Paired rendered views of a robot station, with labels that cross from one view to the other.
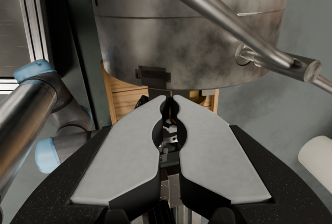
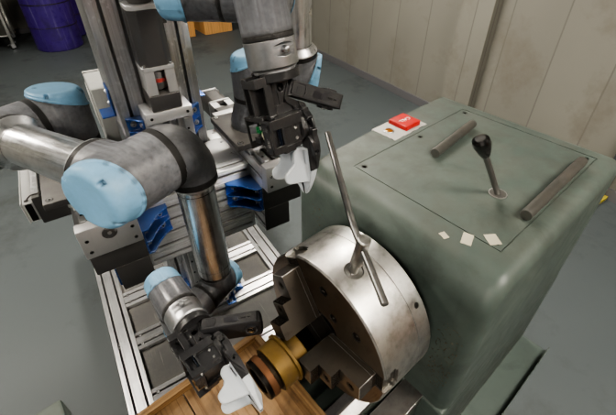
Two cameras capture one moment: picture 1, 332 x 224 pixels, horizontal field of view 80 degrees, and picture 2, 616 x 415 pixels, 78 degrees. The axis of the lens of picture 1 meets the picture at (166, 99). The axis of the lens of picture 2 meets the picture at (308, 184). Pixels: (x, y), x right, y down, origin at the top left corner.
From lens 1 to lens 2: 0.66 m
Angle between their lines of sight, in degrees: 81
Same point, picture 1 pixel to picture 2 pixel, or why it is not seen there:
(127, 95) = not seen: hidden behind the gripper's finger
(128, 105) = (214, 394)
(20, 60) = (174, 365)
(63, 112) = (201, 295)
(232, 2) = not seen: hidden behind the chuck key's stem
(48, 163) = (163, 272)
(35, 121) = (217, 240)
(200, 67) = (324, 254)
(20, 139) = (214, 221)
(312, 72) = (363, 237)
